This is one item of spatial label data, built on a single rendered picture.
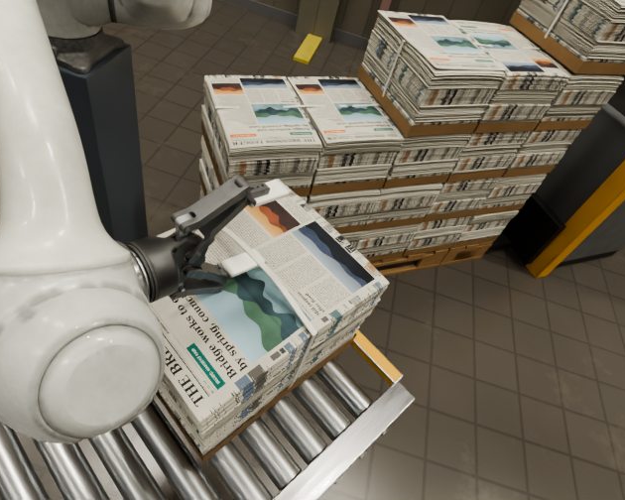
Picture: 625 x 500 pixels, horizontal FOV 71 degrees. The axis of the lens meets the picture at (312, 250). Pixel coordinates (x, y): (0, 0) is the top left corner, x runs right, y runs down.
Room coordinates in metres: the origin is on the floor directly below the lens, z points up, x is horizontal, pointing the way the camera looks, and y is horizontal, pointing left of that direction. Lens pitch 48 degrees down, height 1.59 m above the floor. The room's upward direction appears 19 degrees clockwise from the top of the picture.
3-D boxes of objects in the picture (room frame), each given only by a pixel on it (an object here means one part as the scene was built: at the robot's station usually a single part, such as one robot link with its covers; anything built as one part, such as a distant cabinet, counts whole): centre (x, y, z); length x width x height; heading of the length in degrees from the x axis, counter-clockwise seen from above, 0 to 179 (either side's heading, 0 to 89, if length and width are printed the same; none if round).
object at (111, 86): (0.91, 0.71, 0.50); 0.20 x 0.20 x 1.00; 0
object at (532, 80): (1.70, -0.42, 0.95); 0.38 x 0.29 x 0.23; 34
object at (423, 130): (1.53, -0.17, 0.86); 0.38 x 0.29 x 0.04; 36
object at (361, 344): (0.57, -0.07, 0.81); 0.43 x 0.03 x 0.02; 57
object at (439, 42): (1.54, -0.17, 1.06); 0.37 x 0.29 x 0.01; 36
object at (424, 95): (1.53, -0.17, 0.95); 0.38 x 0.29 x 0.23; 36
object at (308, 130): (1.45, -0.06, 0.42); 1.17 x 0.39 x 0.83; 125
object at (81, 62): (0.89, 0.71, 1.03); 0.22 x 0.18 x 0.06; 0
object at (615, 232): (2.32, -1.32, 0.40); 0.70 x 0.55 x 0.80; 35
